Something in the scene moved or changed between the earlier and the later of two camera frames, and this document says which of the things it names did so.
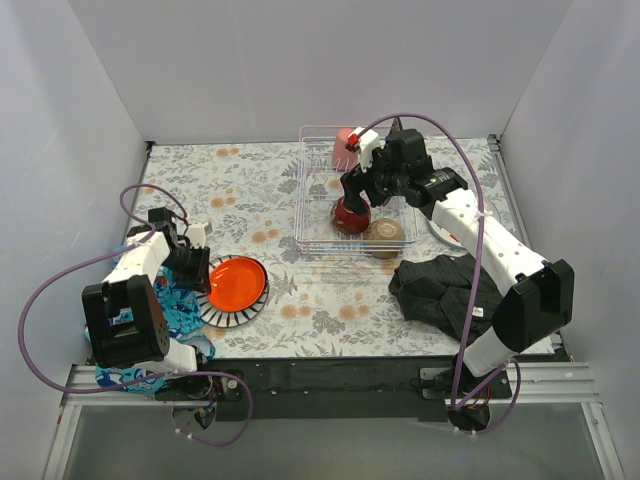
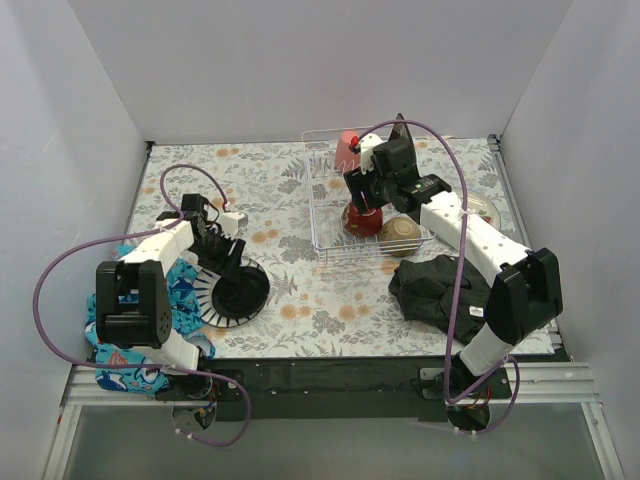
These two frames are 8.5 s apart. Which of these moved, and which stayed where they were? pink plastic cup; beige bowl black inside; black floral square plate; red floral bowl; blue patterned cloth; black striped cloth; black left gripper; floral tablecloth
Moved: red floral bowl; black left gripper; beige bowl black inside
Stayed: blue patterned cloth; floral tablecloth; pink plastic cup; black striped cloth; black floral square plate
